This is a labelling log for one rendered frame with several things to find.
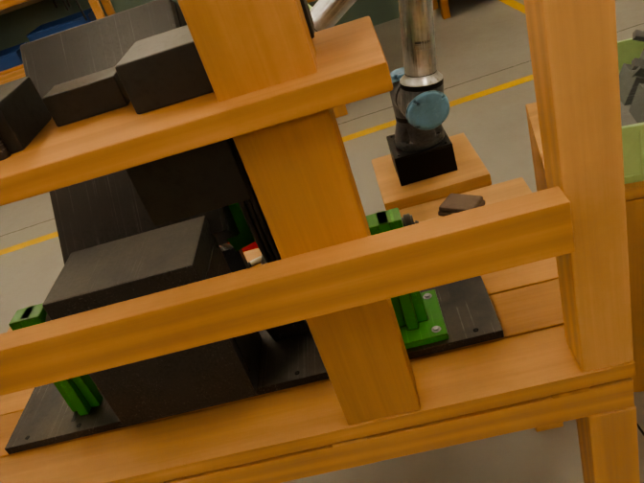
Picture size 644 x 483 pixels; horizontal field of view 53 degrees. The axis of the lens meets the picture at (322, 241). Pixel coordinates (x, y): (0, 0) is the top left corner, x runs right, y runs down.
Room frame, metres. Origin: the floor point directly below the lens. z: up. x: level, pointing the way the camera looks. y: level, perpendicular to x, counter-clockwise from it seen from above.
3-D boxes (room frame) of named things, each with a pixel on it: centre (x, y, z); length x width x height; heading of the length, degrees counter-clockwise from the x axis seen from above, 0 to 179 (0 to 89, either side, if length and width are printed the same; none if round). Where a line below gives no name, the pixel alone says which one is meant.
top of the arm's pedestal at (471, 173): (1.79, -0.39, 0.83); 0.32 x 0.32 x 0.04; 83
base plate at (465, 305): (1.23, 0.23, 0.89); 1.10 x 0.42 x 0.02; 81
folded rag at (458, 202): (1.40, -0.37, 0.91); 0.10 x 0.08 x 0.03; 42
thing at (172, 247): (1.11, 0.36, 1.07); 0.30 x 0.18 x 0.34; 81
